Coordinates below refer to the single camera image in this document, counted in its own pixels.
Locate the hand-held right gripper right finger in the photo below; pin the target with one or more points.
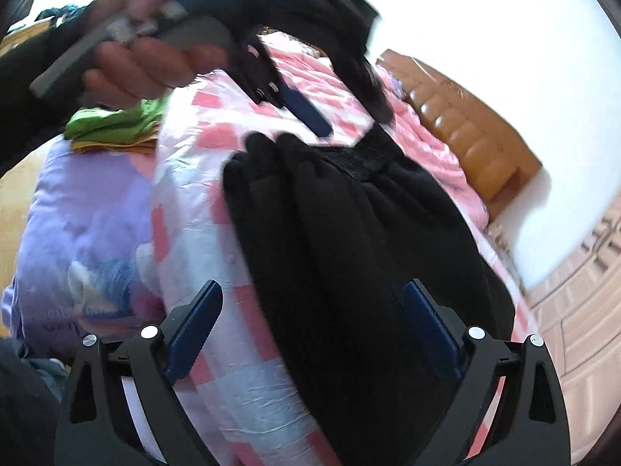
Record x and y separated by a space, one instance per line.
432 330

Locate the person's dark clothing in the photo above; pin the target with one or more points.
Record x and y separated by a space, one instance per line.
24 407

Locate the green cloth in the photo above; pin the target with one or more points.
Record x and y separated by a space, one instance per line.
111 124

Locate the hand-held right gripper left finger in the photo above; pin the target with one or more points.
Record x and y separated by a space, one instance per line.
194 335

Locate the pink checked blanket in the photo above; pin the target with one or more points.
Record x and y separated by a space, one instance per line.
203 233

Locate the wooden bed headboard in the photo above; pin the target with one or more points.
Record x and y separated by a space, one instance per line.
465 126

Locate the black pants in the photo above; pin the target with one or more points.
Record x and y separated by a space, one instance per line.
368 252

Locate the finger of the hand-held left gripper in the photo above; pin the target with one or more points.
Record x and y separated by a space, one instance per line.
308 109
371 92

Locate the light wooden wardrobe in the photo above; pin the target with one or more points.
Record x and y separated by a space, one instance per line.
582 325

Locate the purple printed bed sheet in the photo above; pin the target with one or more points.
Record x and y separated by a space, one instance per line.
87 204

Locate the person's left hand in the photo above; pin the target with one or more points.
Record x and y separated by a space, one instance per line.
145 70

